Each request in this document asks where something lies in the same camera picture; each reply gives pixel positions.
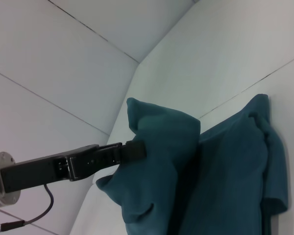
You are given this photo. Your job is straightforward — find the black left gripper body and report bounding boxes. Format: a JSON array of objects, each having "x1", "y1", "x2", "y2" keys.
[{"x1": 0, "y1": 143, "x2": 100, "y2": 194}]

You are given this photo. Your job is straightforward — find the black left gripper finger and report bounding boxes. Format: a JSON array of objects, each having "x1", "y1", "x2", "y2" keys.
[{"x1": 95, "y1": 140, "x2": 148, "y2": 172}]

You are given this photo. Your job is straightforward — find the teal T-shirt with FREE! print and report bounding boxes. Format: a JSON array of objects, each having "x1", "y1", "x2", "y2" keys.
[{"x1": 96, "y1": 93, "x2": 291, "y2": 235}]

